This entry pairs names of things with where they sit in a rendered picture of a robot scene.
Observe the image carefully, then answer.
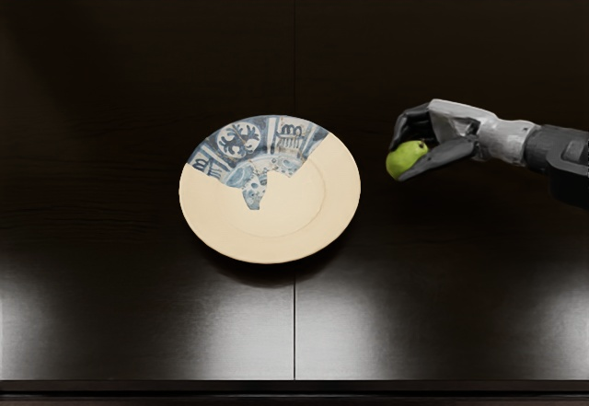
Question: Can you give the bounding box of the green pear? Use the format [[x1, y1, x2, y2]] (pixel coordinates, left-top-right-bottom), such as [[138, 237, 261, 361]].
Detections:
[[385, 140, 430, 181]]

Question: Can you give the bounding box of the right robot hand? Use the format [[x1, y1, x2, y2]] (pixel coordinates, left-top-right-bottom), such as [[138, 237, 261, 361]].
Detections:
[[388, 99, 542, 182]]

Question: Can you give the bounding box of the cream plate with blue pattern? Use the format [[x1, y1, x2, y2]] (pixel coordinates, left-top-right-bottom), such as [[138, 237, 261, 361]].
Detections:
[[178, 114, 362, 265]]

